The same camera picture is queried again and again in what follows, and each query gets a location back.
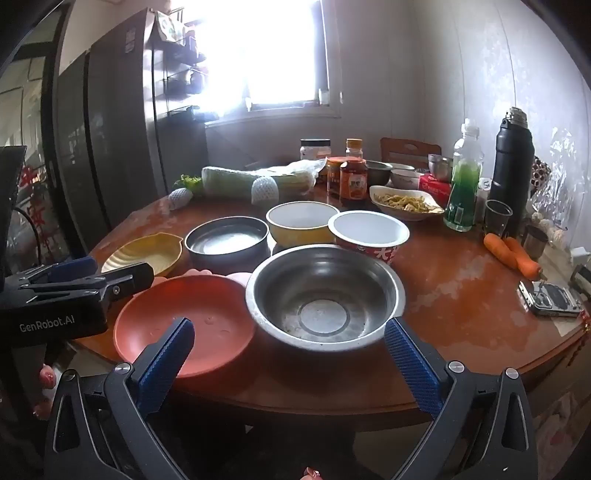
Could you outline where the sauce bottle with orange cap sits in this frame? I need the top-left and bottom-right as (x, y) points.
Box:
(340, 138), (369, 206)

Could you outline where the sauce jar with red lid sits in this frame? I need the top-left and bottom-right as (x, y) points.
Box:
(326, 156), (348, 195)

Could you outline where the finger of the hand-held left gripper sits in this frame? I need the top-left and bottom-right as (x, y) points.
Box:
(18, 257), (99, 289)
(18, 262), (155, 301)

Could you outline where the white plate of food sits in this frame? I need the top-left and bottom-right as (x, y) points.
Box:
(369, 185), (445, 222)

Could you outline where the large foam-netted fruit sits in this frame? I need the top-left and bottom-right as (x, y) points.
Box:
(249, 176), (280, 205)

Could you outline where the yellow leaf-shaped plate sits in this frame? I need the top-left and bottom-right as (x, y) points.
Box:
(100, 233), (184, 278)

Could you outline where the black cable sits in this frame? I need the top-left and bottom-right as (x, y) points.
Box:
(13, 207), (47, 268)

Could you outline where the window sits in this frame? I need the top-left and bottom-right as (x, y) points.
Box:
(203, 0), (342, 116)

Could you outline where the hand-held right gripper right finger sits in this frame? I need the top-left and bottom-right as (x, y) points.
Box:
(383, 318), (541, 480)

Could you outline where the orange plate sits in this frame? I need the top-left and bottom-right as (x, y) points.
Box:
(113, 270), (257, 379)

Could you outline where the black hanging rack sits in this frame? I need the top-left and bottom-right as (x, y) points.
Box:
(154, 9), (208, 123)

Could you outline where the yellow bowl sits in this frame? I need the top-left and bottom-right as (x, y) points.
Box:
(265, 201), (341, 247)

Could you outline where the large steel bowl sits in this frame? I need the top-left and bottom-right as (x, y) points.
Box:
(246, 244), (406, 356)

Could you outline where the red bowl with white inside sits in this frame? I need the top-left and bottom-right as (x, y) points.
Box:
(328, 210), (410, 265)

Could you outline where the clear plastic bag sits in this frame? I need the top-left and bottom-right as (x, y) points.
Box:
(531, 157), (578, 232)

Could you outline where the carrot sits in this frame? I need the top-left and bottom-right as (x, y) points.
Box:
(503, 237), (542, 279)
(484, 233), (520, 269)

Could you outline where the glass door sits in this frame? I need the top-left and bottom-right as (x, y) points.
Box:
(0, 9), (61, 278)

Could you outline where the red box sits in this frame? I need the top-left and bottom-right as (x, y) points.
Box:
(419, 174), (453, 206)

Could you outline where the clear plastic cup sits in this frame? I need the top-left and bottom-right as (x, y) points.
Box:
(485, 199), (513, 237)

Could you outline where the shiny steel bowl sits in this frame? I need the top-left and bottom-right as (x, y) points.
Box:
(427, 154), (454, 183)

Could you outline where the silver electronic device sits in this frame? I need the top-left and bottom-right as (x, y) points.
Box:
(517, 280), (583, 318)

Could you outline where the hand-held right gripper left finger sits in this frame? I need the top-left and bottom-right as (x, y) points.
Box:
(44, 316), (197, 480)

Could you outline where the glass jar with black lid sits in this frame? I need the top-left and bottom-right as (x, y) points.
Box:
(300, 138), (332, 162)

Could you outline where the green lettuce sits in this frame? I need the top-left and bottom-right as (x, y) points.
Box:
(173, 173), (205, 195)

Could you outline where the dark steel pan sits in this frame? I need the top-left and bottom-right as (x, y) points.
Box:
(185, 216), (270, 273)

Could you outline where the wooden panel back chair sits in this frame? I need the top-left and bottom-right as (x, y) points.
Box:
(380, 137), (441, 169)

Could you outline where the small foam-netted fruit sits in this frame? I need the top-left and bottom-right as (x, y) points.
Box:
(168, 187), (195, 209)

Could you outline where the green drink bottle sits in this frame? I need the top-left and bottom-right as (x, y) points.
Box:
(443, 119), (485, 232)

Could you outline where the small steel cup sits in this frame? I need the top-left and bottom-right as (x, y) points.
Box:
(522, 224), (549, 260)

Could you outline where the small dark steel bowl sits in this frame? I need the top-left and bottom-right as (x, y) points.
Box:
(365, 160), (393, 185)

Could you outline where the grey refrigerator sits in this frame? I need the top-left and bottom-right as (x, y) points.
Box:
(51, 7), (208, 250)

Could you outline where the person's left hand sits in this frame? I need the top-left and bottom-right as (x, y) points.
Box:
(31, 362), (60, 418)

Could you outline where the bagged celery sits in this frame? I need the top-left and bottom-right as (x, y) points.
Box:
(202, 159), (328, 200)

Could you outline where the small white bowl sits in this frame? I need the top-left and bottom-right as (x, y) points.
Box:
(390, 168), (422, 190)

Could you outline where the black thermos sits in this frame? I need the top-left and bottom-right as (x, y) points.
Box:
(488, 107), (535, 215)

